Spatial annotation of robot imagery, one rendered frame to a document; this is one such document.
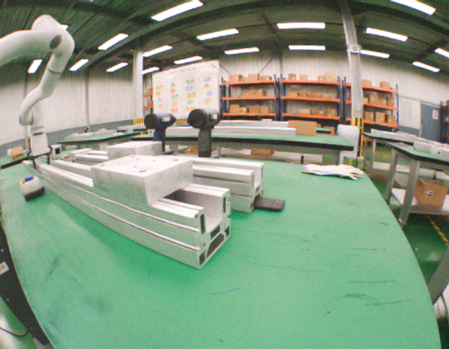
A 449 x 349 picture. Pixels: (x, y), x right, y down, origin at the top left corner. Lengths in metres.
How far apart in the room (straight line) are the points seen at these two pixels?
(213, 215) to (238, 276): 0.10
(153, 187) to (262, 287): 0.19
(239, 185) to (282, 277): 0.21
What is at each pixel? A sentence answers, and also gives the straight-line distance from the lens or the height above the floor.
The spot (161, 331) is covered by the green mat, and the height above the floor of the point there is 0.78.
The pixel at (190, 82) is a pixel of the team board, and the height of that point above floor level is 1.60.
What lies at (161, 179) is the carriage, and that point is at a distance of 0.29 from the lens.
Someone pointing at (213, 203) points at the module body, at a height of 0.85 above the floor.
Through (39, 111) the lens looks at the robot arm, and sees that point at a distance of 1.11.
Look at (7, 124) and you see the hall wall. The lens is 11.95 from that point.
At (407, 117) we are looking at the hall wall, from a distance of 11.87.
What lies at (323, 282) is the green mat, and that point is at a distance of 0.28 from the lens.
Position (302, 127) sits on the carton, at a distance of 2.31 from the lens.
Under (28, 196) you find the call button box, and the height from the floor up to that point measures 0.79.
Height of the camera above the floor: 0.97
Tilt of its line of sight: 16 degrees down
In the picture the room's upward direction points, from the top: 1 degrees counter-clockwise
